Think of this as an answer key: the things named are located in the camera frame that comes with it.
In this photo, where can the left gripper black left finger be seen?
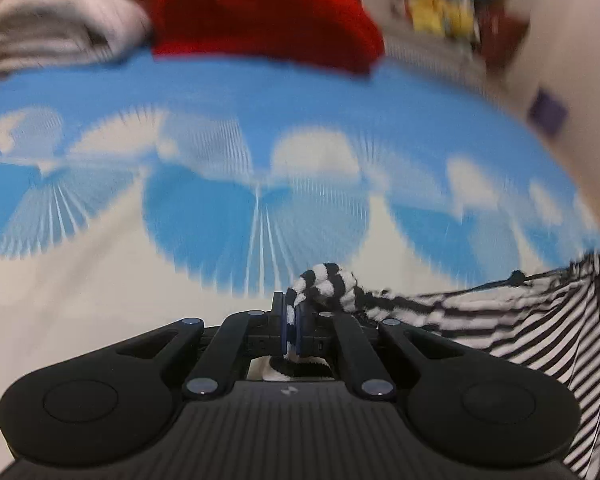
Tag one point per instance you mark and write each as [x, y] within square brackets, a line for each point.
[242, 337]

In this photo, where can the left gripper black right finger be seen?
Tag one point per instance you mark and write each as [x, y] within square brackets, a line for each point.
[338, 339]

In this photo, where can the black white striped shirt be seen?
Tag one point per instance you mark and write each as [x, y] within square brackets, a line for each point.
[551, 323]

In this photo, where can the folded white grey clothes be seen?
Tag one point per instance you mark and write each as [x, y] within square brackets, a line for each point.
[38, 33]

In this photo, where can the purple box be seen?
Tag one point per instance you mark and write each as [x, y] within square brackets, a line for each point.
[547, 113]

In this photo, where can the blue white patterned bedsheet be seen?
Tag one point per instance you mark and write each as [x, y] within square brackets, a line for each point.
[137, 194]

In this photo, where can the dark red bag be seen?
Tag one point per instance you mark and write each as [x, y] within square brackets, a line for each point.
[501, 34]

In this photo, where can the yellow plush toy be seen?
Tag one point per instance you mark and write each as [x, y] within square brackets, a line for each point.
[454, 19]

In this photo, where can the red knitted sweater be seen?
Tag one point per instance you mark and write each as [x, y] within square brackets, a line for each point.
[336, 34]

